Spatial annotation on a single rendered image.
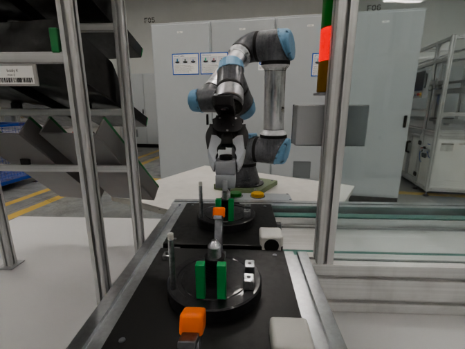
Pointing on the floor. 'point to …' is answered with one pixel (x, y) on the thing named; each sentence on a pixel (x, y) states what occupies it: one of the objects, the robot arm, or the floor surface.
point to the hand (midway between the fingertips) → (225, 165)
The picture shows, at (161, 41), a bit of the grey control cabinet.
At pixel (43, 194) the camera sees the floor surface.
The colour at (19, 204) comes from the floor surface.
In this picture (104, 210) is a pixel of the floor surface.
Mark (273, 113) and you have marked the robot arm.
